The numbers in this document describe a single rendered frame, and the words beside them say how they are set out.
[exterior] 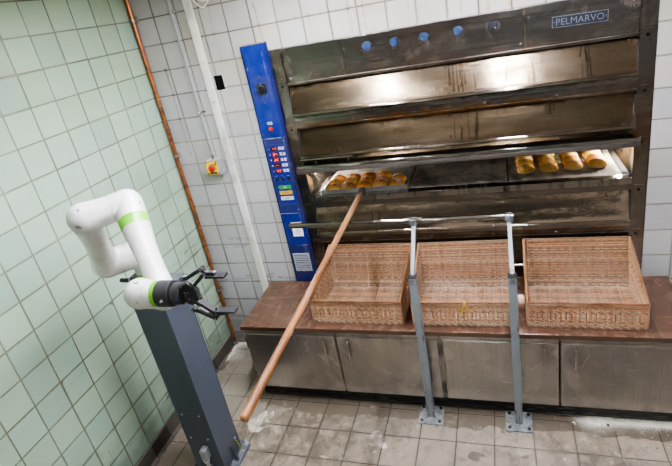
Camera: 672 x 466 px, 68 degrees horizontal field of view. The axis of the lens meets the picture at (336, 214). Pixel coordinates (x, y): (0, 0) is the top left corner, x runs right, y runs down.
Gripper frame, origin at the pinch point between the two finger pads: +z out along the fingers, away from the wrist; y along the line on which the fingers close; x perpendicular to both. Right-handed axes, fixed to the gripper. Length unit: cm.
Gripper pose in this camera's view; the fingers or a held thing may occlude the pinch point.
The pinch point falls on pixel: (228, 293)
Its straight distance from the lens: 168.0
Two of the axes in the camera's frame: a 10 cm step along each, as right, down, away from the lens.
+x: -2.6, 4.2, -8.7
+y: 1.8, 9.0, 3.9
